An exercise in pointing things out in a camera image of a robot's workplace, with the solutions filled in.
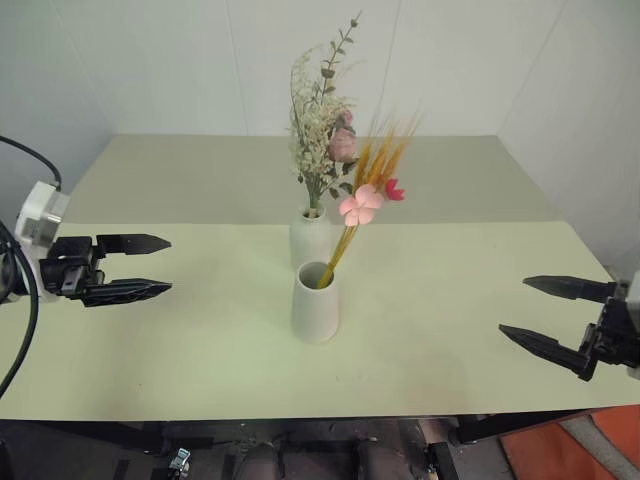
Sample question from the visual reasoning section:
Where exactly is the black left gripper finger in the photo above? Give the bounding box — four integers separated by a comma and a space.
81, 277, 174, 308
95, 232, 173, 258

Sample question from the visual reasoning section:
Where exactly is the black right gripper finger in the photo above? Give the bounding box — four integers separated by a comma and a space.
522, 274, 618, 304
498, 323, 602, 384

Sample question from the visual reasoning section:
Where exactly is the black metal table frame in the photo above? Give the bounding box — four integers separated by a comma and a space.
0, 408, 592, 480

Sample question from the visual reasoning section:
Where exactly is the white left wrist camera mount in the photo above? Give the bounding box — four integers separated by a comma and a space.
13, 180, 72, 247

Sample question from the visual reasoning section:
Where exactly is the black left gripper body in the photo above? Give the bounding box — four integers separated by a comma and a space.
38, 235, 107, 301

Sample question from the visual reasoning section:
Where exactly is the white ceramic vase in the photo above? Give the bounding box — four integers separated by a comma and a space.
291, 260, 343, 345
289, 204, 333, 272

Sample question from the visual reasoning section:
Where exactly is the orange wheat pink flower bouquet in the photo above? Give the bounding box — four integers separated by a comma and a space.
316, 106, 422, 291

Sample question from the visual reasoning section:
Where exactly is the orange fabric object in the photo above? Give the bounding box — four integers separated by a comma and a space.
498, 405, 640, 480

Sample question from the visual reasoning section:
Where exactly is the dried green pink flower bouquet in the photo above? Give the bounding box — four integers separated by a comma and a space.
288, 9, 365, 220

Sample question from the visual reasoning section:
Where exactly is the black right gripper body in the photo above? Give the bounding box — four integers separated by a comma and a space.
578, 295, 640, 371

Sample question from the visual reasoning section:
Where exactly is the silver metal clamp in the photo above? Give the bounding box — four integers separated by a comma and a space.
168, 445, 193, 472

